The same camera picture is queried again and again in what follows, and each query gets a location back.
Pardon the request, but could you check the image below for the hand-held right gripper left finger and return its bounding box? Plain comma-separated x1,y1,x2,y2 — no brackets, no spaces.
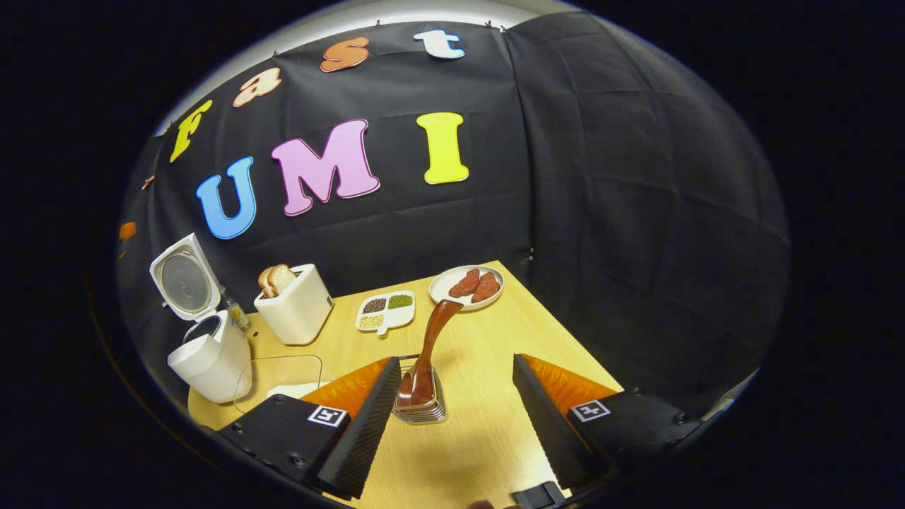
218,356,403,500

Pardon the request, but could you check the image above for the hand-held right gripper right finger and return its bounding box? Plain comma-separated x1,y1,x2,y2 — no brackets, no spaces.
512,353,704,492

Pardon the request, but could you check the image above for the clear chopstick holder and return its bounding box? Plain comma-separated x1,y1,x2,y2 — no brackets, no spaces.
392,356,448,424

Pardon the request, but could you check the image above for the brown wooden spoon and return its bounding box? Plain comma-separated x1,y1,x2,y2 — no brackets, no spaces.
396,299,464,409

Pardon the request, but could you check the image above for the white rice cooker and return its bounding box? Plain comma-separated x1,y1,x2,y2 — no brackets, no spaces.
149,233,253,404

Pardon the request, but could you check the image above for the clear plastic container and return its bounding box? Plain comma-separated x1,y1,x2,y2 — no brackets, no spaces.
233,354,323,414

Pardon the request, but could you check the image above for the white divided grain dish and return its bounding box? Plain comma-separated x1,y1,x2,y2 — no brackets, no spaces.
355,291,416,336

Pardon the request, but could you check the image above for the small glass bottle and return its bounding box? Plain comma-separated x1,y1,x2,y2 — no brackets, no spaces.
221,286,251,332

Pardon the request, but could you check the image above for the white toaster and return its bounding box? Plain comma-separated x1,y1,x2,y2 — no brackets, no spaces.
254,264,334,346

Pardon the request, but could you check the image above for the red-brown meat piece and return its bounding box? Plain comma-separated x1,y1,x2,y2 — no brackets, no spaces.
449,269,481,298
471,272,500,304

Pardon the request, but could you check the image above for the white round plate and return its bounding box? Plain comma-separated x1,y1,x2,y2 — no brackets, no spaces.
429,265,506,312

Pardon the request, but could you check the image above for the black backdrop cloth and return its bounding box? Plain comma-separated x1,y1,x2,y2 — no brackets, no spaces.
117,11,791,418

